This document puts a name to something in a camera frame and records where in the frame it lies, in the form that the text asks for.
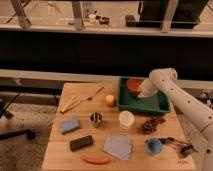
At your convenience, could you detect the black rectangular block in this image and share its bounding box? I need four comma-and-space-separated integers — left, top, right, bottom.
70, 135, 93, 151

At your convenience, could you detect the green plastic tray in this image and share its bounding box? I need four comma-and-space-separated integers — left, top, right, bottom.
117, 77, 170, 116

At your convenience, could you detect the bunch of dark grapes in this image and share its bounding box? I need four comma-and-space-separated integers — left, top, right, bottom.
142, 117, 166, 134

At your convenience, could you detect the black office chair base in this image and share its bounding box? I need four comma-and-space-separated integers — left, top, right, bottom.
0, 93, 36, 141

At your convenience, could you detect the blue sponge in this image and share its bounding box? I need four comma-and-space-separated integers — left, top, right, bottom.
60, 118, 80, 134

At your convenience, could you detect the white cup on shelf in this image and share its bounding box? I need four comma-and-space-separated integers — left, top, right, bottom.
89, 14, 96, 23

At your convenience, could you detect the small blue bowl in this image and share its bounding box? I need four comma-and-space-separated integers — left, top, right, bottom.
145, 138, 162, 155

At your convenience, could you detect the white plastic cup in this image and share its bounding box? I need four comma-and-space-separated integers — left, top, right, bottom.
119, 111, 135, 130

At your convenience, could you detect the dark tool with cables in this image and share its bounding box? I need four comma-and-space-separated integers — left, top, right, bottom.
160, 137, 196, 158

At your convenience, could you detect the red bowl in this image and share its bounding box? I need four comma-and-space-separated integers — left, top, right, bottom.
126, 78, 143, 96

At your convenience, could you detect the black box on shelf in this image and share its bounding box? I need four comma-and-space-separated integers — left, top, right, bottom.
125, 15, 136, 27

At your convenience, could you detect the dark bowl on shelf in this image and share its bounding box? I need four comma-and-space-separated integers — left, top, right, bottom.
99, 17, 110, 25

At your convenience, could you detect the orange sausage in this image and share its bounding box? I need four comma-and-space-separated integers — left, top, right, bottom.
82, 156, 111, 165

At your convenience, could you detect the orange round fruit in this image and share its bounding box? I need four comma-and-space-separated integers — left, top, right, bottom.
105, 94, 116, 107

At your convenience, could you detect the metal cup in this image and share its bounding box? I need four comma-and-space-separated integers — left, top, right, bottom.
90, 112, 102, 128

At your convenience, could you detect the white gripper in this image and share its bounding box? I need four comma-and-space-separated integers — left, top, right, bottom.
138, 79, 158, 98

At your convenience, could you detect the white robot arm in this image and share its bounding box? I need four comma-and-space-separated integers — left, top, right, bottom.
138, 68, 213, 171

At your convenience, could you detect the thin brown spoon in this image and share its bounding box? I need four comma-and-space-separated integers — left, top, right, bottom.
86, 87, 104, 100

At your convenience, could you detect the light blue cloth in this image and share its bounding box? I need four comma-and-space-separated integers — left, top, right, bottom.
103, 136, 132, 160

